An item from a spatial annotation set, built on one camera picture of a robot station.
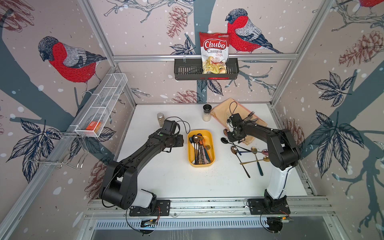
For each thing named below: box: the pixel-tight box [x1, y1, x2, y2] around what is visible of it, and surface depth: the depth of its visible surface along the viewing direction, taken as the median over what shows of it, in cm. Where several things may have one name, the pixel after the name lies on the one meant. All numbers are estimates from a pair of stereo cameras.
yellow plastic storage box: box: [187, 129, 215, 168], surface depth 97 cm
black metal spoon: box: [221, 137, 252, 152], surface depth 100 cm
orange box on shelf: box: [86, 121, 101, 133], surface depth 67 cm
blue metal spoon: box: [189, 135, 196, 165], surface depth 97 cm
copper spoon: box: [193, 135, 200, 165], surface depth 97 cm
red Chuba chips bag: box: [199, 32, 231, 74], surface depth 85 cm
